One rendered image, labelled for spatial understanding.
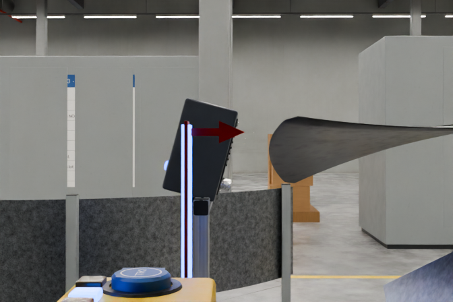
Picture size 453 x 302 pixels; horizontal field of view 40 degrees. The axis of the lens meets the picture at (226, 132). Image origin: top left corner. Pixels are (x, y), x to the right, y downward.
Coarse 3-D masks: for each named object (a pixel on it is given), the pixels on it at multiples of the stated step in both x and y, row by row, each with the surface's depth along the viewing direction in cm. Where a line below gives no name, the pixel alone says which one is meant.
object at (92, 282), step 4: (84, 276) 43; (88, 276) 43; (92, 276) 43; (96, 276) 43; (100, 276) 43; (104, 276) 43; (80, 280) 42; (84, 280) 42; (88, 280) 42; (92, 280) 42; (96, 280) 42; (100, 280) 42; (104, 280) 42; (76, 284) 42; (80, 284) 41; (84, 284) 41; (88, 284) 41; (92, 284) 41; (96, 284) 41; (100, 284) 42
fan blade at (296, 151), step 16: (288, 128) 60; (304, 128) 60; (320, 128) 60; (336, 128) 60; (352, 128) 60; (368, 128) 60; (384, 128) 60; (400, 128) 60; (416, 128) 60; (432, 128) 60; (448, 128) 61; (272, 144) 66; (288, 144) 66; (304, 144) 66; (320, 144) 67; (336, 144) 68; (352, 144) 69; (368, 144) 70; (384, 144) 71; (400, 144) 73; (272, 160) 71; (288, 160) 72; (304, 160) 73; (320, 160) 74; (336, 160) 75; (288, 176) 77; (304, 176) 78
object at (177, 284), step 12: (72, 288) 43; (108, 288) 41; (168, 288) 41; (180, 288) 42; (192, 288) 42; (204, 288) 42; (60, 300) 39; (108, 300) 39; (120, 300) 39; (132, 300) 39; (144, 300) 39; (156, 300) 39; (168, 300) 39; (180, 300) 39; (192, 300) 39; (204, 300) 39
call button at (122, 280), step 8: (120, 272) 42; (128, 272) 42; (136, 272) 42; (144, 272) 42; (152, 272) 42; (160, 272) 42; (168, 272) 42; (112, 280) 42; (120, 280) 41; (128, 280) 40; (136, 280) 40; (144, 280) 40; (152, 280) 41; (160, 280) 41; (168, 280) 42; (112, 288) 42; (120, 288) 41; (128, 288) 40; (136, 288) 40; (144, 288) 40; (152, 288) 41; (160, 288) 41
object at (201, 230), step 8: (200, 216) 120; (208, 216) 119; (200, 224) 120; (208, 224) 119; (200, 232) 120; (208, 232) 119; (200, 240) 120; (208, 240) 119; (200, 248) 120; (208, 248) 119; (200, 256) 120; (208, 256) 119; (200, 264) 120; (208, 264) 119; (200, 272) 120; (208, 272) 119
